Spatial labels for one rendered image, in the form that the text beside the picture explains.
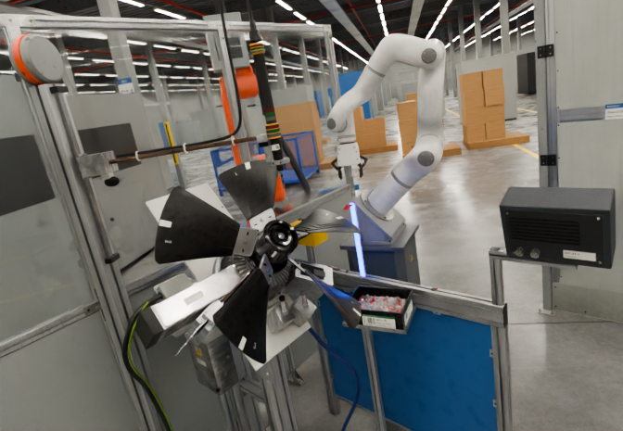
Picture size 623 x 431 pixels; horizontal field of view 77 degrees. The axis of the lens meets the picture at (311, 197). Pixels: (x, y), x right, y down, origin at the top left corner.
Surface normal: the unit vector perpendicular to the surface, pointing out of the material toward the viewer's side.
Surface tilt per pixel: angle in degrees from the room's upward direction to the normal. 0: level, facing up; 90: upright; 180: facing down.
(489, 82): 90
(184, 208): 74
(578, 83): 90
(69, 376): 90
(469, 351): 90
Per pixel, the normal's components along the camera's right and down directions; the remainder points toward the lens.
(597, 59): -0.65, 0.29
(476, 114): -0.19, 0.27
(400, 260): 0.29, 0.18
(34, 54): 0.98, -0.14
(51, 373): 0.74, 0.04
